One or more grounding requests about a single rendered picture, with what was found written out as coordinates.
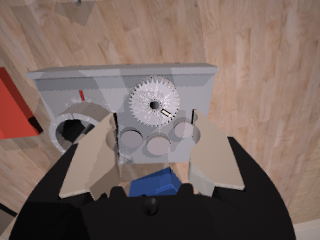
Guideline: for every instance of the red flat rectangular block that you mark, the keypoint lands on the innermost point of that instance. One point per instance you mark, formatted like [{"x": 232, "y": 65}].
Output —
[{"x": 16, "y": 118}]

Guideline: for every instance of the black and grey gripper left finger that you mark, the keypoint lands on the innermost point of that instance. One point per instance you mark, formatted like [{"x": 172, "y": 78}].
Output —
[{"x": 85, "y": 172}]

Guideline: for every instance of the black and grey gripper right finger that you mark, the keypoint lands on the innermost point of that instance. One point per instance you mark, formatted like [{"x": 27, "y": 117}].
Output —
[{"x": 221, "y": 168}]

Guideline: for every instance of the silver toothed gear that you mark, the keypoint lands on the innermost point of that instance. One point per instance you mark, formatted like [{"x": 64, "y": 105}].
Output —
[{"x": 158, "y": 89}]

